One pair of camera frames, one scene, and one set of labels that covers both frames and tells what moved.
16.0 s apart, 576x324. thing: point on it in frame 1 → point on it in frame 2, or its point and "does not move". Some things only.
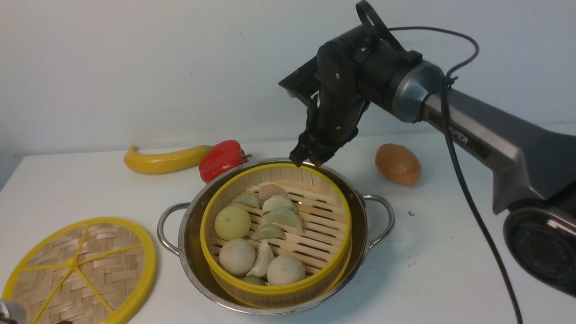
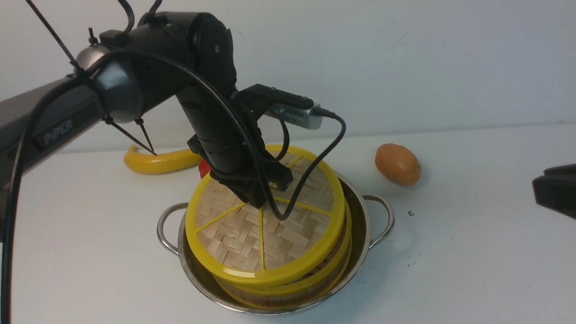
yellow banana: [139, 162] does not move
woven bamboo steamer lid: [88, 271] → [237, 240]
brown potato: [399, 164] does not move
